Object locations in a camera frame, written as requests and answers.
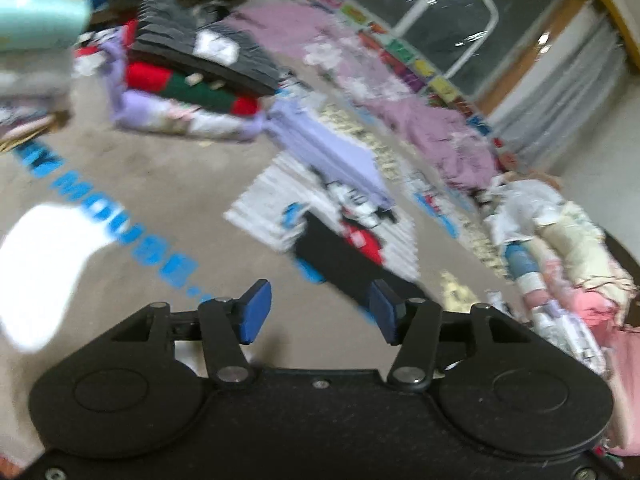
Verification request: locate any wooden framed window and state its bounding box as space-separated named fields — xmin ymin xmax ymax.
xmin=280 ymin=0 xmax=596 ymax=116

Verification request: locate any lavender cloth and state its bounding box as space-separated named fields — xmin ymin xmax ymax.
xmin=267 ymin=100 xmax=396 ymax=211

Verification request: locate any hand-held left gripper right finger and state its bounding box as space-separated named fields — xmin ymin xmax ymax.
xmin=370 ymin=280 xmax=531 ymax=393

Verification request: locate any dark grey striped folded garment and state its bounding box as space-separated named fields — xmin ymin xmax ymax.
xmin=127 ymin=0 xmax=283 ymax=98

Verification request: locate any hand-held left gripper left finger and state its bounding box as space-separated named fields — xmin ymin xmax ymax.
xmin=110 ymin=280 xmax=273 ymax=391

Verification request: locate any grey curtain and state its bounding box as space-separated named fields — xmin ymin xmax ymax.
xmin=487 ymin=5 xmax=631 ymax=173

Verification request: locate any mauve clothes pile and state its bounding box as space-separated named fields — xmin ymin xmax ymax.
xmin=225 ymin=2 xmax=498 ymax=193

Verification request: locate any stack of folded clothes left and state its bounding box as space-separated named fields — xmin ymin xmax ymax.
xmin=100 ymin=30 xmax=268 ymax=143

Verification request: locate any red and green folded sweater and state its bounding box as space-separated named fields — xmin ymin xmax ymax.
xmin=125 ymin=62 xmax=261 ymax=116

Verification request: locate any cartoon mouse printed blanket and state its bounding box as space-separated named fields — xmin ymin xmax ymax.
xmin=0 ymin=75 xmax=506 ymax=466

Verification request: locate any white cloth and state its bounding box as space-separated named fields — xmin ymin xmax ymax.
xmin=0 ymin=202 xmax=118 ymax=351

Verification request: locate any black garment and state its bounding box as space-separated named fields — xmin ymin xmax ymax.
xmin=292 ymin=212 xmax=426 ymax=311

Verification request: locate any pile of pastel clothes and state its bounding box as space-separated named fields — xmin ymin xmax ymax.
xmin=482 ymin=172 xmax=640 ymax=458

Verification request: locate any mint green cloth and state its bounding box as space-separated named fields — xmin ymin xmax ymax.
xmin=0 ymin=0 xmax=93 ymax=53

